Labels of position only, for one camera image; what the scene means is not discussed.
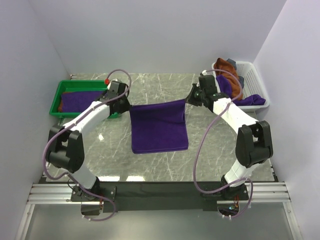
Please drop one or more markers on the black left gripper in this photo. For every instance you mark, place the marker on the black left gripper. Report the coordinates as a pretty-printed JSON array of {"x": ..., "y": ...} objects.
[{"x": 127, "y": 107}]

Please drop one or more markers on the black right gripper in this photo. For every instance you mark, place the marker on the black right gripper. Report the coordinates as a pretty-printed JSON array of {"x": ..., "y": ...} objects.
[{"x": 190, "y": 99}]

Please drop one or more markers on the purple towel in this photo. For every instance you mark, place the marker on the purple towel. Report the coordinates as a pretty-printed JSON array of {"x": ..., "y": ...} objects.
[
  {"x": 160, "y": 127},
  {"x": 77, "y": 102},
  {"x": 229, "y": 86}
]

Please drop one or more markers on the brown towel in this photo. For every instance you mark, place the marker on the brown towel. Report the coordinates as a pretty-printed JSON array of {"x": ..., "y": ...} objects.
[
  {"x": 60, "y": 107},
  {"x": 222, "y": 64}
]

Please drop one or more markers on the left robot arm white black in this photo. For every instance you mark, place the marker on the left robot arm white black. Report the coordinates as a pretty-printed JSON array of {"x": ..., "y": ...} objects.
[{"x": 65, "y": 146}]

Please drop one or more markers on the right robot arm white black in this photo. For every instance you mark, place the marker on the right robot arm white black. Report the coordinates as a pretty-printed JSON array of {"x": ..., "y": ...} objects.
[{"x": 254, "y": 140}]

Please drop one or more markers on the brown towel in basket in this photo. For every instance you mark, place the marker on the brown towel in basket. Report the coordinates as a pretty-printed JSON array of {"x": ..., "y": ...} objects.
[{"x": 222, "y": 64}]

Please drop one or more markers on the grey towel in basket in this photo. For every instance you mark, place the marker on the grey towel in basket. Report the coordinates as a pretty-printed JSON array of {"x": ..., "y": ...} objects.
[{"x": 234, "y": 64}]

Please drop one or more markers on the white plastic basket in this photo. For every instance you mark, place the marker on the white plastic basket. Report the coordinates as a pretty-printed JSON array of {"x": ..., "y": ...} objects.
[{"x": 252, "y": 85}]

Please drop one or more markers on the green plastic tray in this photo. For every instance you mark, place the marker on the green plastic tray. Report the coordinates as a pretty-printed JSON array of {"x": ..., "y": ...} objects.
[{"x": 82, "y": 86}]

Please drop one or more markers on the black base bar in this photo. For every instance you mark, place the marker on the black base bar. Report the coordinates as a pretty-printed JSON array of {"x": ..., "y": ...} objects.
[{"x": 153, "y": 196}]

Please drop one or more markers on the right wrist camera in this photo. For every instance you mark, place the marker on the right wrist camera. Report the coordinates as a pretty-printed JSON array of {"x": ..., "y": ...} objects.
[{"x": 204, "y": 73}]

